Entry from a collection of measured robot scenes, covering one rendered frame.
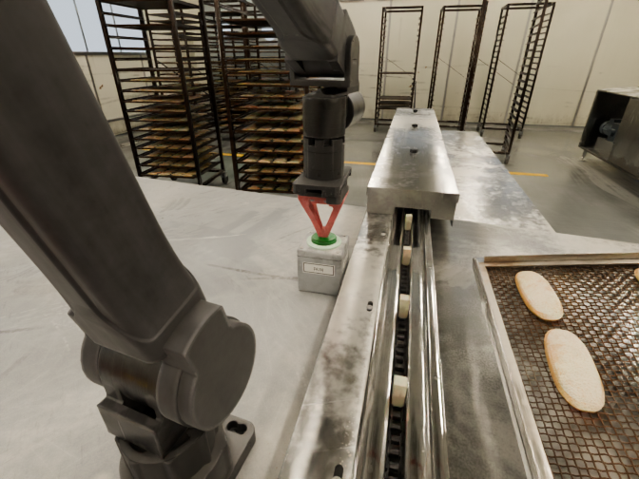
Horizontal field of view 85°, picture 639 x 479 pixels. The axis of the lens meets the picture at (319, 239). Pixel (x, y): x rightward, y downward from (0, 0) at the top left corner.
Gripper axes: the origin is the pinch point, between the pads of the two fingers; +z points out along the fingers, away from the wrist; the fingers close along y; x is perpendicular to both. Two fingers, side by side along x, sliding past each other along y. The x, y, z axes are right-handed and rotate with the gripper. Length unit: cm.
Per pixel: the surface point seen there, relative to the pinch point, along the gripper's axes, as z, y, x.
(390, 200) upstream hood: 1.9, -21.3, 9.1
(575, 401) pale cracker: 1.3, 23.5, 27.0
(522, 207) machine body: 10, -44, 41
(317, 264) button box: 4.0, 3.4, -0.2
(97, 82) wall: 9, -409, -426
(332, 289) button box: 8.1, 3.4, 2.3
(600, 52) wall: -30, -676, 295
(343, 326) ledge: 5.2, 14.6, 6.0
